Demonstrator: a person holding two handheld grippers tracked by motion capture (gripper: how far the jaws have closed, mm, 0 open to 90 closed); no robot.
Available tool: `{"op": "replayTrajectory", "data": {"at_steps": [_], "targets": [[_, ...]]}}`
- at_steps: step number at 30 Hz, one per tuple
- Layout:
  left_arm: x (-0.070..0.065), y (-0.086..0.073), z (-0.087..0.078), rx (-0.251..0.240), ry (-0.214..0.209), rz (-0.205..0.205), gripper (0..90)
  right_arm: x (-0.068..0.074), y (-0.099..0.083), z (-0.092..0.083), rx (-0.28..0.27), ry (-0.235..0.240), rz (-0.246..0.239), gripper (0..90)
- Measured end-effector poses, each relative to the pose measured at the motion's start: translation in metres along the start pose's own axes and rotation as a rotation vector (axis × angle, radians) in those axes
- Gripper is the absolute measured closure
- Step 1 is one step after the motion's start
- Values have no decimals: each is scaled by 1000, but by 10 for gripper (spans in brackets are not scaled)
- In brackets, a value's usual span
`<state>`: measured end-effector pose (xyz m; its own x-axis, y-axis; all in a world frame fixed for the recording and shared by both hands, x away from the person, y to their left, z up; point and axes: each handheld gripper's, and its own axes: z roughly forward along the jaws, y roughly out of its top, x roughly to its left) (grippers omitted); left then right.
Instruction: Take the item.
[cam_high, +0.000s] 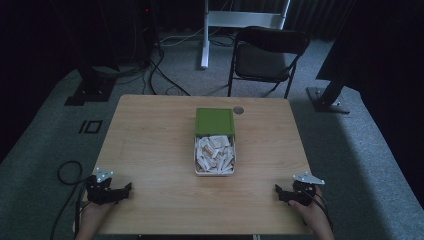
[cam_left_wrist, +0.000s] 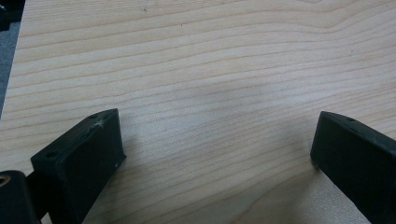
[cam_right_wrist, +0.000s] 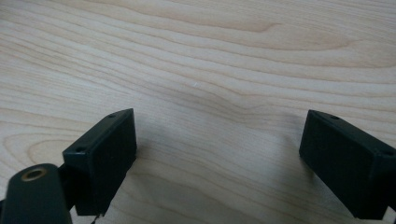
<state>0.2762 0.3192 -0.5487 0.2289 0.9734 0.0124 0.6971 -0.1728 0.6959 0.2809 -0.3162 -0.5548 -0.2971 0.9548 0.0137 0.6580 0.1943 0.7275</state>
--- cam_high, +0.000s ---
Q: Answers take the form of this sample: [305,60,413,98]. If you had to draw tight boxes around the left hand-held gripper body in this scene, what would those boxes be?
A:
[85,167,118,206]

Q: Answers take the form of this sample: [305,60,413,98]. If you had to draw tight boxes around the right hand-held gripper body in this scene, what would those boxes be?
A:
[289,171,326,207]

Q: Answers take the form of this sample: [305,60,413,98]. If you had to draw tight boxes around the person's left hand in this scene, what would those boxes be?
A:
[79,199,115,234]

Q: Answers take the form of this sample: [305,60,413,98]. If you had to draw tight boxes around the person's right hand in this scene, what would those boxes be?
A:
[287,185,327,234]

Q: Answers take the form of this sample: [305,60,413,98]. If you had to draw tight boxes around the white drawer tray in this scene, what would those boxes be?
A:
[193,133,237,177]

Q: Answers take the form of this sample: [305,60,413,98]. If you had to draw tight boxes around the pile of white packets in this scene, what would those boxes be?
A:
[195,134,236,174]

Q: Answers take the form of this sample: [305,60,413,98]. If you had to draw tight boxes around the green box lid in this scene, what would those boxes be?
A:
[194,107,236,138]

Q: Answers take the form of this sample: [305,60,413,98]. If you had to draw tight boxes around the black folding chair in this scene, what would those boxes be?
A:
[227,26,311,100]

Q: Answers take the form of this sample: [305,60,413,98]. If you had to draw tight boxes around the white metal stand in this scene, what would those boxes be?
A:
[199,0,292,71]

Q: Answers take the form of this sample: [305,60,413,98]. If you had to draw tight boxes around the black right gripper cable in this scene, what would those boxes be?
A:
[299,183,335,232]

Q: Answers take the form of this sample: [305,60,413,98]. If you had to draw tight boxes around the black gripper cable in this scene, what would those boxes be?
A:
[49,160,90,240]
[299,183,335,232]

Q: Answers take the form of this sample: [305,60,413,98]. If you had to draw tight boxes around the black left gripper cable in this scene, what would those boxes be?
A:
[49,160,90,240]

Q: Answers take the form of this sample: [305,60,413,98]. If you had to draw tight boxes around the black stand with base plate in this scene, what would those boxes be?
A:
[63,0,117,107]
[305,0,359,115]

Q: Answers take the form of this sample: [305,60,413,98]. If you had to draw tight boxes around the black floor cables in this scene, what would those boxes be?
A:
[93,46,192,98]

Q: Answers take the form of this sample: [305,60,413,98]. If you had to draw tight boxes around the white floor cable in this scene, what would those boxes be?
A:
[159,26,206,48]

